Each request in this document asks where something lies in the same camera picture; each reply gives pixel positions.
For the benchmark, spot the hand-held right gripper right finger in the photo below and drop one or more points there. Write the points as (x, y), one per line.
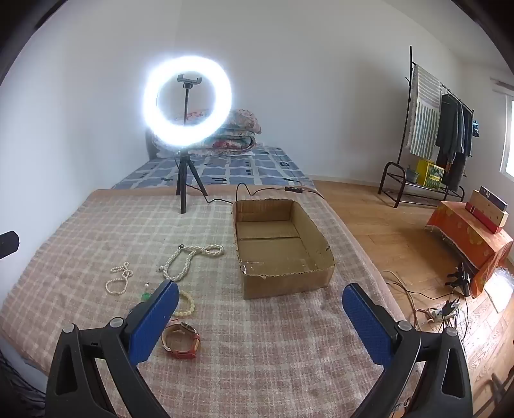
(367, 321)

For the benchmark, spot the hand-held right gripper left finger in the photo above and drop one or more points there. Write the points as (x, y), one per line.
(154, 317)

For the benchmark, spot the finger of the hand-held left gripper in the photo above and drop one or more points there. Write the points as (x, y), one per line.
(9, 243)

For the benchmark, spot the small green bottle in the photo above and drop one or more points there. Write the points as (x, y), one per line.
(145, 296)

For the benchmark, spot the small pearl strand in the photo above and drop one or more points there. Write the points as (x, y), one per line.
(107, 286)

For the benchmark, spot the white power strip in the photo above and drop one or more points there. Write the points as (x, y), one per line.
(443, 311)

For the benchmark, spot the small black floor tripod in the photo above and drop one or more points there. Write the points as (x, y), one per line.
(461, 281)

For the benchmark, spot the orange cloth covered table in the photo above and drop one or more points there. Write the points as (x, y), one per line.
(461, 237)

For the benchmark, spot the black tripod stand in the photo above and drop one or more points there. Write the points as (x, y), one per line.
(184, 181)

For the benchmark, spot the black metal clothes rack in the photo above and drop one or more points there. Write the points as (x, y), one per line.
(391, 177)

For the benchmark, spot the small grey bucket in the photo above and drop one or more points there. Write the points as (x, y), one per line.
(411, 175)

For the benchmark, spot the red flat box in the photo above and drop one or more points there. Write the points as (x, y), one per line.
(482, 219)

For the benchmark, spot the yellow crate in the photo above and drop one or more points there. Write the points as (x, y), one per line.
(429, 173)

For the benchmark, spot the tan cardboard box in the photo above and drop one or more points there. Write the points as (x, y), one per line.
(488, 211)

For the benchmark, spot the blue patterned bed sheet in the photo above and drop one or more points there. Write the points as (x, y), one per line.
(241, 169)

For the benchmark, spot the dark flat box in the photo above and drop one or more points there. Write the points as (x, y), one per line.
(494, 197)

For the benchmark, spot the stack of folded floral quilts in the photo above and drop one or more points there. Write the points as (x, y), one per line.
(237, 140)

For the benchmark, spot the dark hanging clothes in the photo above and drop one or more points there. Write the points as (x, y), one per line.
(451, 132)

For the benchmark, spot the striped hanging towel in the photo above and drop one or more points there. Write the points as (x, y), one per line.
(423, 116)

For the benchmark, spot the teal hanging cloth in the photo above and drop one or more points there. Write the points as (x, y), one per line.
(476, 128)

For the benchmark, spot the window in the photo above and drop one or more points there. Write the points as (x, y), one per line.
(509, 136)

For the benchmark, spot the black phone holder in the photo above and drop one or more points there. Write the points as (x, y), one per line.
(188, 78)

